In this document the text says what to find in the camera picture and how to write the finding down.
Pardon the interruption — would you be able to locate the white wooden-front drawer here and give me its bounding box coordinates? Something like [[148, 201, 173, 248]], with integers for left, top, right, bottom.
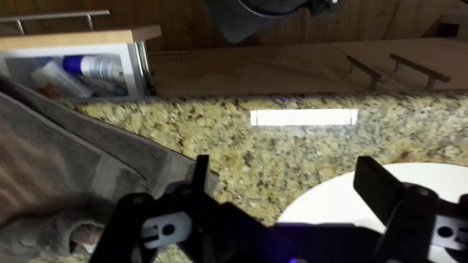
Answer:
[[0, 25, 164, 101]]

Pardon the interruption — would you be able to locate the brown grey towel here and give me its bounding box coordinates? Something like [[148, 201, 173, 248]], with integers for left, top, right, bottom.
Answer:
[[0, 77, 218, 263]]

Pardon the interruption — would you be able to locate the metal bar cabinet handle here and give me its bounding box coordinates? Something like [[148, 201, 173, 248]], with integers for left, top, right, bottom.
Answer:
[[345, 53, 385, 93], [389, 52, 453, 91]]

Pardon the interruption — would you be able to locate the dark grey rounded object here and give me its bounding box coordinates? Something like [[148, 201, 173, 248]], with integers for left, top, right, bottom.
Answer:
[[203, 0, 341, 46]]

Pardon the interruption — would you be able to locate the metal bar drawer handle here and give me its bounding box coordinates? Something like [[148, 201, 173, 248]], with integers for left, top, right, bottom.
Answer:
[[0, 9, 113, 37]]

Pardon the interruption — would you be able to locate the white tube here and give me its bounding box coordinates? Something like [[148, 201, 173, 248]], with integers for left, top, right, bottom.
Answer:
[[29, 61, 95, 101]]

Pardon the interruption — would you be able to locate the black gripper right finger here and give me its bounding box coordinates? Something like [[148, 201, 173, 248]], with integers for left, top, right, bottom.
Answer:
[[352, 155, 468, 263]]

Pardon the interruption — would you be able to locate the white oval sink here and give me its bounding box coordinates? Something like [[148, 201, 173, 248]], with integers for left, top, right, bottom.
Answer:
[[276, 163, 468, 263]]

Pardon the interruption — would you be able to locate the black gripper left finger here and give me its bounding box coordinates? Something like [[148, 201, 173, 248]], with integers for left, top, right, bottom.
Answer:
[[89, 154, 231, 263]]

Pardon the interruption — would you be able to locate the blue and white bottle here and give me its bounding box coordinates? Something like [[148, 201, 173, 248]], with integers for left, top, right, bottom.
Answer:
[[61, 53, 127, 84]]

